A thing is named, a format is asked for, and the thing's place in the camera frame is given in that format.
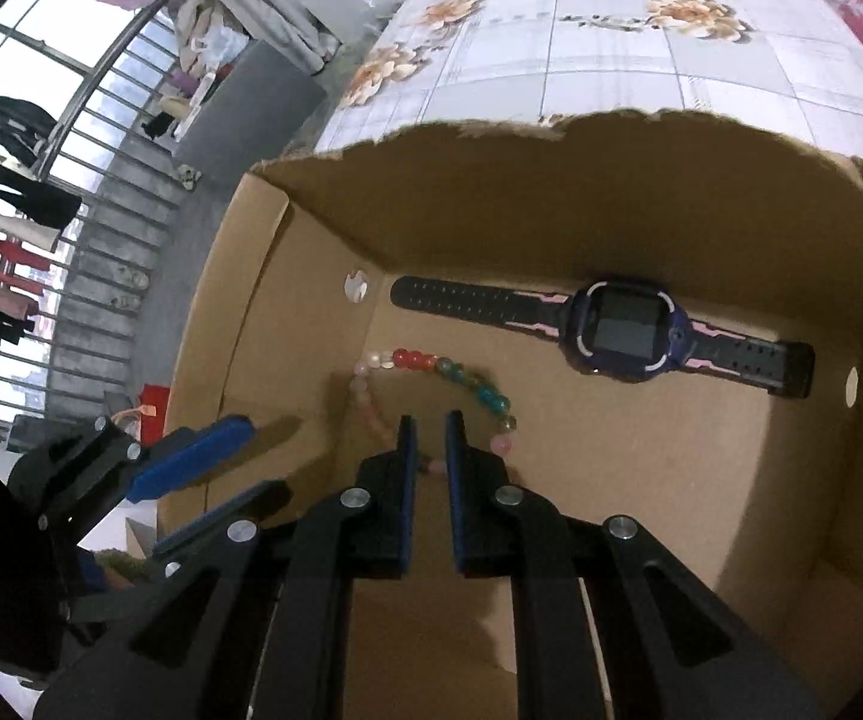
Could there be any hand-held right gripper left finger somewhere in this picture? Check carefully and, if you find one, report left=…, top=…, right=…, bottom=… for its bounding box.
left=32, top=414, right=419, bottom=720

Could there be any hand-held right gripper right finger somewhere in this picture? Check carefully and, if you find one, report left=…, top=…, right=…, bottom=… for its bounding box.
left=444, top=409, right=826, bottom=720

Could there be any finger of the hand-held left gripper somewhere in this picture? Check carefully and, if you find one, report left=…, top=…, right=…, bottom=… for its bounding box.
left=64, top=478, right=292, bottom=646
left=10, top=414, right=257, bottom=535

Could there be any colourful bead bracelet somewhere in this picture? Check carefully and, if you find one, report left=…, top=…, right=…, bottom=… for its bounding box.
left=352, top=347, right=519, bottom=478

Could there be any black and pink smartwatch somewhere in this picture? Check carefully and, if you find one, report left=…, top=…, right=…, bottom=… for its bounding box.
left=388, top=275, right=815, bottom=398

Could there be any brown cardboard box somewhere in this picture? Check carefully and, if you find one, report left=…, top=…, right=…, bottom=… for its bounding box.
left=155, top=111, right=863, bottom=720

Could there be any red paper bag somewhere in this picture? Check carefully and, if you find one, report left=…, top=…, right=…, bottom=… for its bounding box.
left=137, top=384, right=172, bottom=446

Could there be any metal window railing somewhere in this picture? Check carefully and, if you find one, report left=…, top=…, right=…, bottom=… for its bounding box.
left=0, top=0, right=203, bottom=440

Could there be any black hanging garment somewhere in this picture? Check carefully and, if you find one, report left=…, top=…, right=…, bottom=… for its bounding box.
left=0, top=146, right=85, bottom=230

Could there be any grey flat board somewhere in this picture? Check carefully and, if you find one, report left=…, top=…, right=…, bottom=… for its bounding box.
left=172, top=41, right=328, bottom=182

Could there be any black hanging jacket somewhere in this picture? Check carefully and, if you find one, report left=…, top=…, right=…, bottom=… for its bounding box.
left=0, top=96, right=55, bottom=156

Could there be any white plastic bag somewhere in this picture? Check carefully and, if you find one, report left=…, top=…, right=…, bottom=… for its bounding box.
left=195, top=22, right=250, bottom=70

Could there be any floral checked bed sheet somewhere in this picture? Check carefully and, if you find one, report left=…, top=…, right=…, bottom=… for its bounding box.
left=313, top=0, right=863, bottom=166

